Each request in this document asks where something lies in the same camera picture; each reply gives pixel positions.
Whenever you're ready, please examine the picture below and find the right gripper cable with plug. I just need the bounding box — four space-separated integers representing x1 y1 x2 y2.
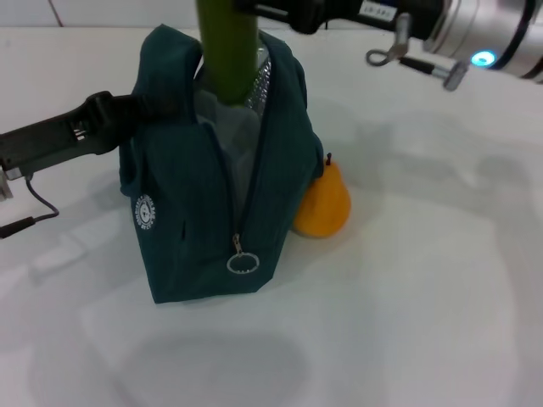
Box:
367 12 472 92

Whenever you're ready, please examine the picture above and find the green cucumber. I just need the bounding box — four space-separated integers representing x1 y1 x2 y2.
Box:
195 0 260 110

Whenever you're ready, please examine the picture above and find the orange pear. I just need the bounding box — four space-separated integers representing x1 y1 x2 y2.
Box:
292 153 352 238

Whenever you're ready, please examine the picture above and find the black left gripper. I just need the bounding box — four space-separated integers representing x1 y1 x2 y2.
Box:
0 91 185 181

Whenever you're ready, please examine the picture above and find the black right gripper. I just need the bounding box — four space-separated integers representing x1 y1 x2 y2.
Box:
232 0 446 42

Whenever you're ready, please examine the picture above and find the dark teal insulated lunch bag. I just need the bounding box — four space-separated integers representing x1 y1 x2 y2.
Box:
119 24 330 305

